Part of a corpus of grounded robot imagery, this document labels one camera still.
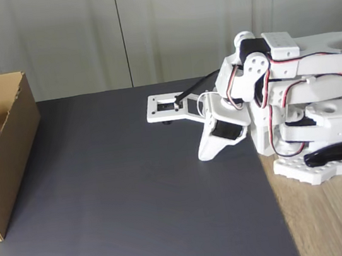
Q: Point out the black table mat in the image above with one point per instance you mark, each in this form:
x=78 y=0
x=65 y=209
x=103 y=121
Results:
x=119 y=189

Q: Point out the black table clamp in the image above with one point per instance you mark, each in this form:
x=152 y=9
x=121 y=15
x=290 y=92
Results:
x=337 y=152

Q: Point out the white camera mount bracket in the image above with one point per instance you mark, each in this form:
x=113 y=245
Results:
x=152 y=109

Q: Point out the brown cardboard box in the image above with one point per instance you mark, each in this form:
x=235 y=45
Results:
x=11 y=147

